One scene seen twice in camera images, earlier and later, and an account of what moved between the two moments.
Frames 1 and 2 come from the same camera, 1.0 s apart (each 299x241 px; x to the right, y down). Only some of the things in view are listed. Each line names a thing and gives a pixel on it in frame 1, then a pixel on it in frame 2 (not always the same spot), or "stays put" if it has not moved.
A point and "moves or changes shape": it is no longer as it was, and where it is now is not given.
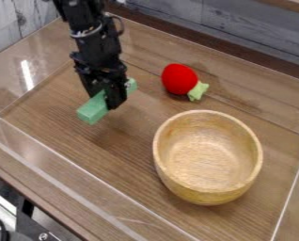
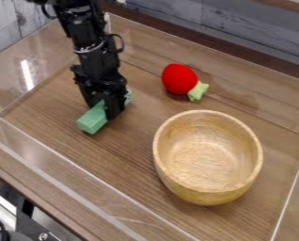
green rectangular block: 97,107 moves or changes shape
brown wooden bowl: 208,155 stays put
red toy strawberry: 181,79 stays put
